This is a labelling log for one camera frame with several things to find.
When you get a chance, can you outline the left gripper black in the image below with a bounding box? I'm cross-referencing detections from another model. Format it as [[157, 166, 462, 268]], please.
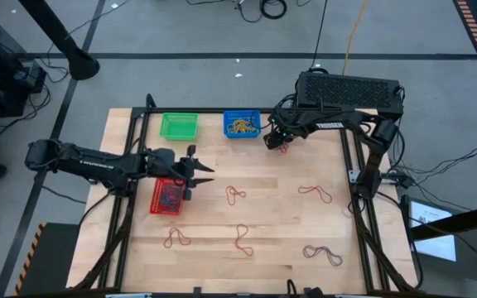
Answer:
[[171, 144, 215, 201]]

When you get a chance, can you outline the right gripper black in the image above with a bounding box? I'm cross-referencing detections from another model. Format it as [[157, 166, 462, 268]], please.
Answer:
[[263, 111, 306, 151]]

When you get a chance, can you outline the blurred rubber bands edge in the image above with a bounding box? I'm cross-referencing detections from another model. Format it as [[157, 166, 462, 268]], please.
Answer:
[[157, 192, 181, 211]]

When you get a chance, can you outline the red plastic basket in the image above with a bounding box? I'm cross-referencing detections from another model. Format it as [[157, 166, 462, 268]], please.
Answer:
[[149, 176, 186, 217]]

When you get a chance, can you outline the green plastic basket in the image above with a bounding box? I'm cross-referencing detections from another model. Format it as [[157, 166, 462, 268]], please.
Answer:
[[159, 112, 200, 142]]

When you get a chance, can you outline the blue plastic basket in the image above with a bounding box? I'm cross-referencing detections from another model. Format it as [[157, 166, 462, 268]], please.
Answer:
[[222, 108, 263, 140]]

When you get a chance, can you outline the black perforated computer case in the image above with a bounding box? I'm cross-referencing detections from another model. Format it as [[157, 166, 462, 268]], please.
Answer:
[[296, 70, 405, 121]]

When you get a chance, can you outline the small black power adapter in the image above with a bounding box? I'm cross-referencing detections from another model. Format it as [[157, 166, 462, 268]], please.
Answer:
[[387, 171, 416, 190]]

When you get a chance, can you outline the black hazard-striped platform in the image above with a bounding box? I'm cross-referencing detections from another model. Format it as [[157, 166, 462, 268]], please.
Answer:
[[13, 222, 81, 297]]

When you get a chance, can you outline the black stand pole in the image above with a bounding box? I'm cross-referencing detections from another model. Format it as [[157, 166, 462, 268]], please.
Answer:
[[17, 0, 101, 82]]

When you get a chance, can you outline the white screen monitor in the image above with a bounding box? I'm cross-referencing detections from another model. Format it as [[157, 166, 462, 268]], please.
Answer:
[[403, 195, 459, 263]]

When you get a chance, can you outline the black metal beam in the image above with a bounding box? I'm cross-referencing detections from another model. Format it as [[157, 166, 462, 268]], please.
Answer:
[[410, 201, 477, 242]]

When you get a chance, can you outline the black hanging cable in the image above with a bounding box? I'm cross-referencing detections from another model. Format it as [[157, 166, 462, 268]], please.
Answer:
[[307, 0, 329, 70]]

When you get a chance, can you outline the yellow hanging cable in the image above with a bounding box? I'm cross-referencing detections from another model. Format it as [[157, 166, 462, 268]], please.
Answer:
[[340, 0, 369, 76]]

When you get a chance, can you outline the coiled black cable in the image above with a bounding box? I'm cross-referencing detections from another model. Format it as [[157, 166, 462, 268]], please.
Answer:
[[259, 0, 288, 20]]

